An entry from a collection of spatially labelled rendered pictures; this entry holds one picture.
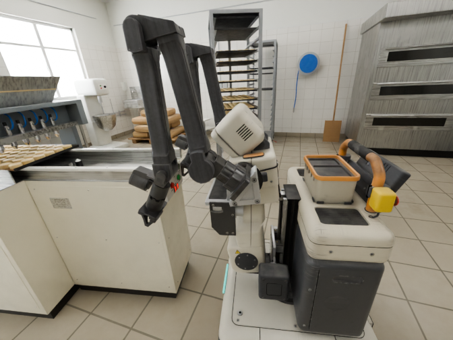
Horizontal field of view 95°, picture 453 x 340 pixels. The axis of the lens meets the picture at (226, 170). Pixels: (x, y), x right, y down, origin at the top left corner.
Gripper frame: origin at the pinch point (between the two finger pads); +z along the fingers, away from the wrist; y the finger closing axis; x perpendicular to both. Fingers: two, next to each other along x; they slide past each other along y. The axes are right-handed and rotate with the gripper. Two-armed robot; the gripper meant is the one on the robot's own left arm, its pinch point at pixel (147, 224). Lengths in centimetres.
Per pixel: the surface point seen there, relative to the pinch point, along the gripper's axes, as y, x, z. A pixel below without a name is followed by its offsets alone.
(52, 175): -22, -57, 19
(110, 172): -22.2, -29.4, 2.6
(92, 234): -21, -31, 45
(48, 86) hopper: -58, -94, -7
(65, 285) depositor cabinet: -17, -38, 90
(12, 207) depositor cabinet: -12, -66, 37
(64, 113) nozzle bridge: -66, -90, 9
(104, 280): -22, -18, 79
